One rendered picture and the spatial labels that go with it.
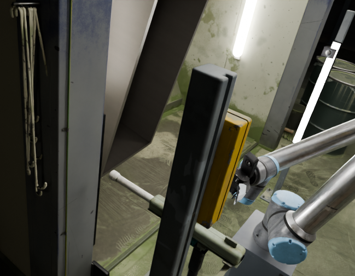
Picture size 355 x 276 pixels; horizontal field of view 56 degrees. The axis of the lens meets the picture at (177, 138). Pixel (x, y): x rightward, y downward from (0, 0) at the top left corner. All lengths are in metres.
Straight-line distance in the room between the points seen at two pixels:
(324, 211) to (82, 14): 1.07
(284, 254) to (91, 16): 1.14
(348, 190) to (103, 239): 1.59
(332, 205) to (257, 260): 0.51
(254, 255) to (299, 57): 2.33
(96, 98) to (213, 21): 2.96
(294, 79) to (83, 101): 2.83
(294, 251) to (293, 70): 2.42
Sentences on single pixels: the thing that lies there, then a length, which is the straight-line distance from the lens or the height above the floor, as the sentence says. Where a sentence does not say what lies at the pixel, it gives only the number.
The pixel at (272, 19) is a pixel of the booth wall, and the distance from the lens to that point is 3.65.
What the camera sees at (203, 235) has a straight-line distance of 0.96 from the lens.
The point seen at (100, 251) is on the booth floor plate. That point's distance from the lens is 2.32.
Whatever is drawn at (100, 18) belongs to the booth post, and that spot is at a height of 1.60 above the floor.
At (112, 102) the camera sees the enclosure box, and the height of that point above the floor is 1.02.
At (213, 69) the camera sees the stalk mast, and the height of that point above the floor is 1.64.
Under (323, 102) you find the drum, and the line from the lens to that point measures 4.14.
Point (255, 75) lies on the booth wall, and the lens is 3.76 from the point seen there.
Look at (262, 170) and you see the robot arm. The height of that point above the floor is 1.17.
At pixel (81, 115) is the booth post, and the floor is 1.31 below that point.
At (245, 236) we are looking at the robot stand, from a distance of 1.75.
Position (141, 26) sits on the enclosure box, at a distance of 1.65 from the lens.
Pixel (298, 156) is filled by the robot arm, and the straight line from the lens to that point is 1.44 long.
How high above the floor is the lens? 1.81
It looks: 29 degrees down
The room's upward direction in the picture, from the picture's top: 12 degrees clockwise
